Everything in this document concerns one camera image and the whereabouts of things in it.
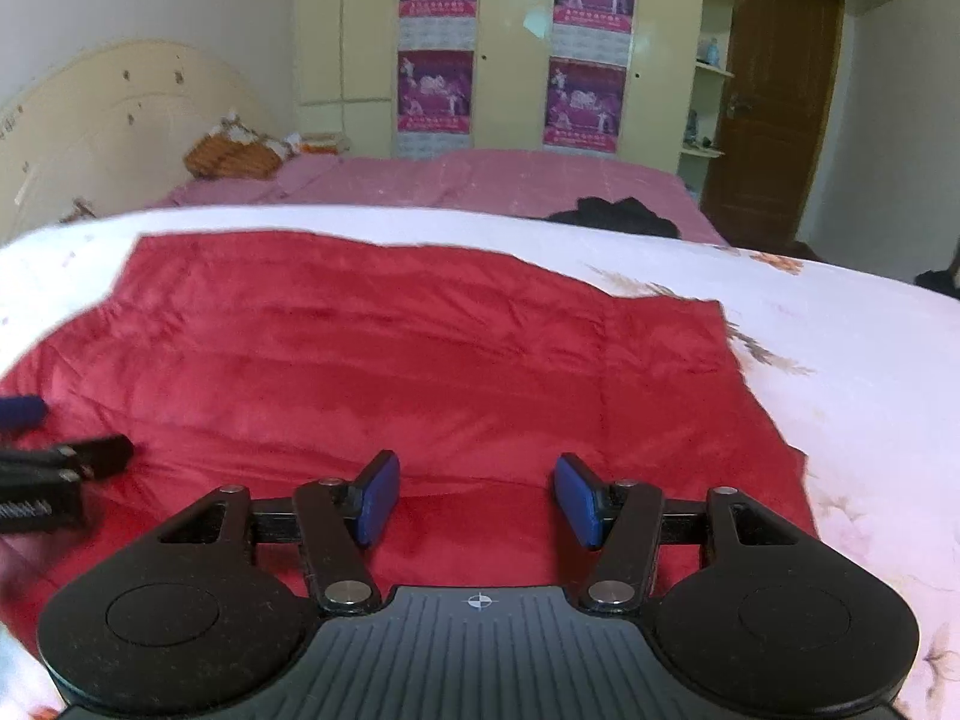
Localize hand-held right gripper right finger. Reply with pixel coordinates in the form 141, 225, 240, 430
553, 452, 805, 614

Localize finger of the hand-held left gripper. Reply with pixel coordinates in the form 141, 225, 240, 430
0, 434, 137, 483
0, 394, 48, 434

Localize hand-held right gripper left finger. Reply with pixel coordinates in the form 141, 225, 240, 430
156, 450, 401, 614

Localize red puffer jacket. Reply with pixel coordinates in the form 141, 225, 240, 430
0, 232, 822, 661

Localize black cloth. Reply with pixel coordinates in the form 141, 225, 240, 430
546, 196, 677, 240

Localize cream round headboard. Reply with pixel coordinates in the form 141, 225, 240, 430
0, 37, 302, 245

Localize white floral bed sheet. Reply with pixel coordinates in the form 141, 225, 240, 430
0, 205, 960, 720

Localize pink blanket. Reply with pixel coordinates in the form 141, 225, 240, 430
148, 148, 727, 245

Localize folded pale cloths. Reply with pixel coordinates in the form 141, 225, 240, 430
286, 132, 352, 157

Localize cream corner shelf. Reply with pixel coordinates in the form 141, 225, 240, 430
677, 0, 745, 192

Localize cream wardrobe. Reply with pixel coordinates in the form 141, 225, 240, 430
295, 0, 712, 177

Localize brown wooden door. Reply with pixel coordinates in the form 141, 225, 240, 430
703, 0, 846, 250

